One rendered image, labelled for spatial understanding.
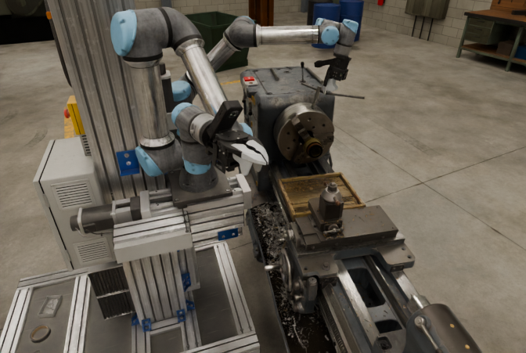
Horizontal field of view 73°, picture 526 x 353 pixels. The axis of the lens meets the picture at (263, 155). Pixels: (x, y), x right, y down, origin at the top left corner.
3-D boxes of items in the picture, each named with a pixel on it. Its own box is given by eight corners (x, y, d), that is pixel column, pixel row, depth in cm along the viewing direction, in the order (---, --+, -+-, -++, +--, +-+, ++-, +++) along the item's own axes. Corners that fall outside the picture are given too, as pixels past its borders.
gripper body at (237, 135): (251, 167, 85) (223, 148, 93) (254, 135, 81) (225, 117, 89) (225, 175, 80) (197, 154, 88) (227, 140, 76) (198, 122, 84)
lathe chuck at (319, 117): (268, 153, 199) (282, 101, 184) (319, 157, 208) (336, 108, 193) (272, 161, 191) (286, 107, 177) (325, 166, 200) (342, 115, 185)
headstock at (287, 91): (239, 120, 258) (238, 68, 238) (302, 115, 266) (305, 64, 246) (254, 163, 208) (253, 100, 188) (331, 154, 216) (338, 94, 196)
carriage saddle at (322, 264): (284, 232, 157) (284, 222, 154) (380, 219, 165) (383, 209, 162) (304, 288, 132) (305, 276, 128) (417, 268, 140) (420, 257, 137)
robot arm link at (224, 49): (166, 93, 178) (240, 13, 156) (174, 83, 190) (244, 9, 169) (184, 109, 181) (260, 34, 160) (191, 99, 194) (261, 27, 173)
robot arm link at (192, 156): (226, 166, 104) (224, 133, 98) (192, 180, 98) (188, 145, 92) (211, 156, 109) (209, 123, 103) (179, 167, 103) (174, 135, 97)
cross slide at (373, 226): (286, 225, 152) (287, 217, 150) (378, 212, 160) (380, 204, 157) (297, 253, 138) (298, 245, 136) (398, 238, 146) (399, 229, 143)
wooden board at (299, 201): (277, 185, 188) (277, 178, 186) (340, 177, 195) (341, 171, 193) (292, 221, 163) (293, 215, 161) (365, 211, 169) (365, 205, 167)
